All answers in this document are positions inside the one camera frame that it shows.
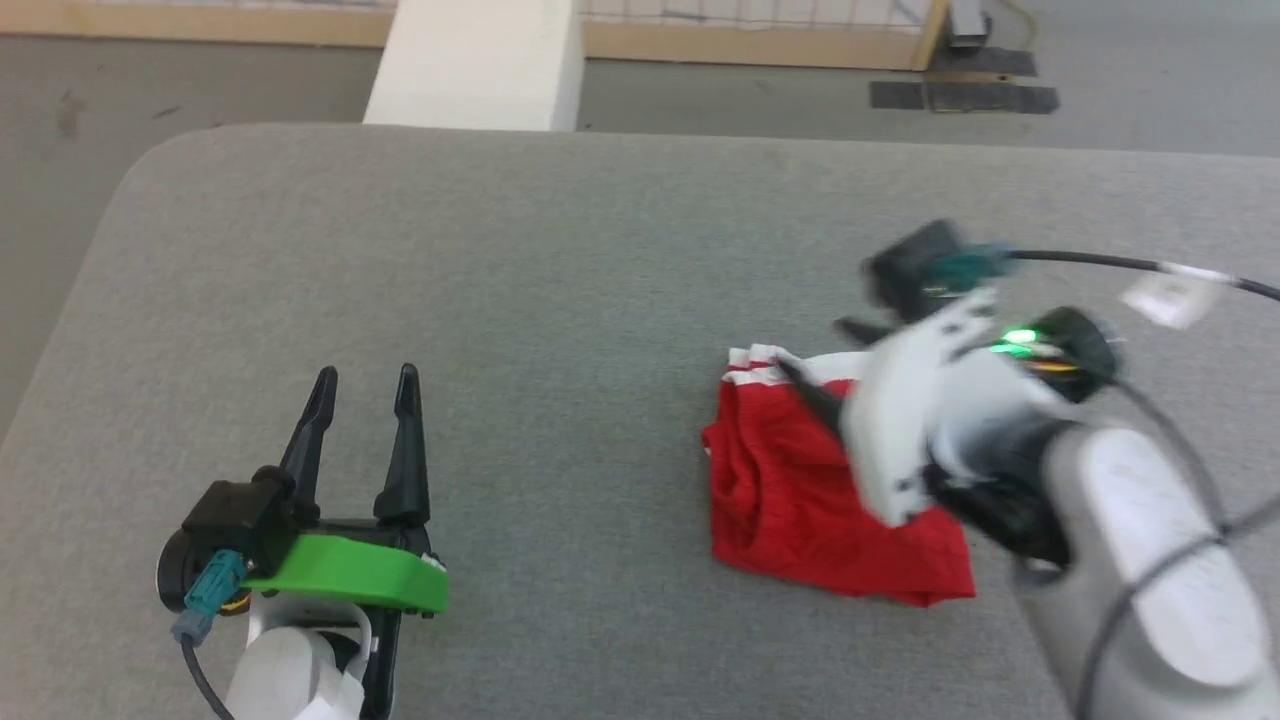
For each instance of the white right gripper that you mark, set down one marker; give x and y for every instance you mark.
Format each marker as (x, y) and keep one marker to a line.
(905, 420)

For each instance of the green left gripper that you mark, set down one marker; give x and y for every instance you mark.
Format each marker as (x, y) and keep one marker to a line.
(350, 575)

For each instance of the red and white garment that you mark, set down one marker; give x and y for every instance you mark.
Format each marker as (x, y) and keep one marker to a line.
(790, 500)

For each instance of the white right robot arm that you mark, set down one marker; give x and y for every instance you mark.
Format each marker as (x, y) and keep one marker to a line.
(1140, 560)

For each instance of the small black floor mat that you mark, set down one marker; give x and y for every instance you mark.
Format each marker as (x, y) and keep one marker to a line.
(897, 95)

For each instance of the long black floor mat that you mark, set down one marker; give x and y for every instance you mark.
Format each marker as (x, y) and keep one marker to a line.
(995, 98)

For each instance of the dark grey floor mat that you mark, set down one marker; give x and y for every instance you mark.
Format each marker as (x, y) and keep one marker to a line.
(985, 62)

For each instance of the white square pillar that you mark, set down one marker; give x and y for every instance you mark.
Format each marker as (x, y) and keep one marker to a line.
(475, 70)

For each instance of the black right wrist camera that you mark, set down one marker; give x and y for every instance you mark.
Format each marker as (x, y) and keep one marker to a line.
(910, 268)

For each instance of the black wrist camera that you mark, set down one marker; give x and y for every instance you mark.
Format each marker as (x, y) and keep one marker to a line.
(910, 268)
(245, 515)

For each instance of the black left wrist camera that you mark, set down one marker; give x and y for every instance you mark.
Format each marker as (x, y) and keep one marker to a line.
(245, 515)

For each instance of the wooden frame with net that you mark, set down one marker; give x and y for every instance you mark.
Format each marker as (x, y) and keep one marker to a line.
(200, 25)

